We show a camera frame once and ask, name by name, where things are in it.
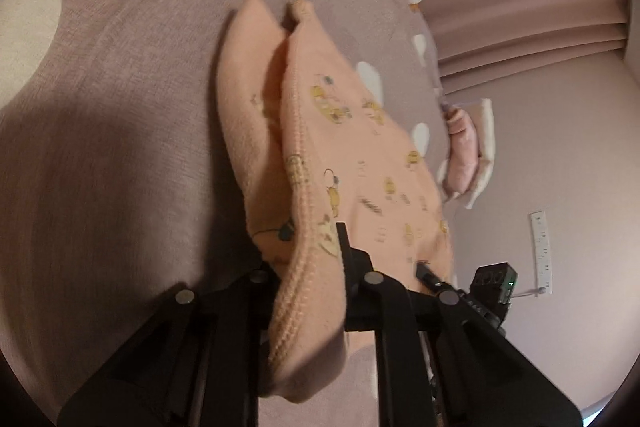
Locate peach cartoon print shirt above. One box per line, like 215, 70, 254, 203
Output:
216, 0, 452, 403

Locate folded white garment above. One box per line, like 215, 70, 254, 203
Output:
437, 98, 497, 210

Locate mauve polka dot blanket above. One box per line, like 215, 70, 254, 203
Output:
1, 0, 447, 418

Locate pink curtain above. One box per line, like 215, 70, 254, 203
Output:
420, 0, 630, 93

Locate black camera box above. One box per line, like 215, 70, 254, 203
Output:
470, 262, 518, 321

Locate white wall power strip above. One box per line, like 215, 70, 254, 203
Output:
529, 210, 553, 296

